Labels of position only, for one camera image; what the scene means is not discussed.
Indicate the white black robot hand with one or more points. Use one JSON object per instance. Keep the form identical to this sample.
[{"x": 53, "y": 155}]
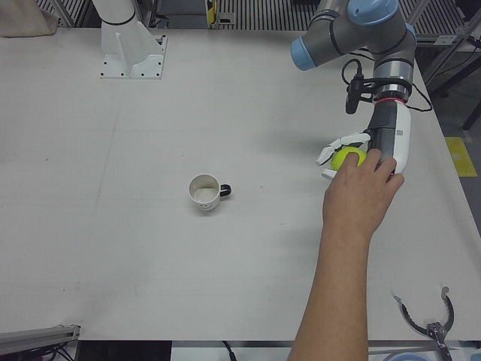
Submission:
[{"x": 398, "y": 131}]

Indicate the bare human hand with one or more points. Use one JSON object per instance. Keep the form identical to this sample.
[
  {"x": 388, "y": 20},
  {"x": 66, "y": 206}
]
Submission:
[{"x": 357, "y": 195}]

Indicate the yellow tennis ball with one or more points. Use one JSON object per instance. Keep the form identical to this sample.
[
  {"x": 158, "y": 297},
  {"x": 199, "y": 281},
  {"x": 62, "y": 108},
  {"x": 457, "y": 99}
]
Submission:
[{"x": 342, "y": 158}]

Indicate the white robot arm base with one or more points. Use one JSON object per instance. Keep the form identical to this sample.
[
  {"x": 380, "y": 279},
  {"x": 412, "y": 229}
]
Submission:
[{"x": 129, "y": 41}]

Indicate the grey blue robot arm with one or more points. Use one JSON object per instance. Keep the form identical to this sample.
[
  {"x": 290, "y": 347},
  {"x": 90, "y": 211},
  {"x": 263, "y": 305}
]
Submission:
[{"x": 360, "y": 34}]

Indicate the bare human forearm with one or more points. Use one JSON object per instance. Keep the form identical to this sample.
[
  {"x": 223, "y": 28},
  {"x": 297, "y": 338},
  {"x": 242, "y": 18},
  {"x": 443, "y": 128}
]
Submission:
[{"x": 330, "y": 293}]

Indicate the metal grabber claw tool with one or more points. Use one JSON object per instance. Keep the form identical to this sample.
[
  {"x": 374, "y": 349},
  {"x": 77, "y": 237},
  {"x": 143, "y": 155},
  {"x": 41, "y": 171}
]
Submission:
[{"x": 432, "y": 323}]

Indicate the aluminium profile bar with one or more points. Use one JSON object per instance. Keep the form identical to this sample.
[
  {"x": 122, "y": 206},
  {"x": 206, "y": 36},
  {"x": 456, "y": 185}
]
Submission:
[{"x": 37, "y": 334}]

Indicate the beige cloth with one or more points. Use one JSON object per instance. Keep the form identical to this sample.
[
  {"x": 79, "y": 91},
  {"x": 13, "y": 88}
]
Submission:
[{"x": 24, "y": 19}]

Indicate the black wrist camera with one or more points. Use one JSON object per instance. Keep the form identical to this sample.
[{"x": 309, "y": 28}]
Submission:
[{"x": 355, "y": 94}]

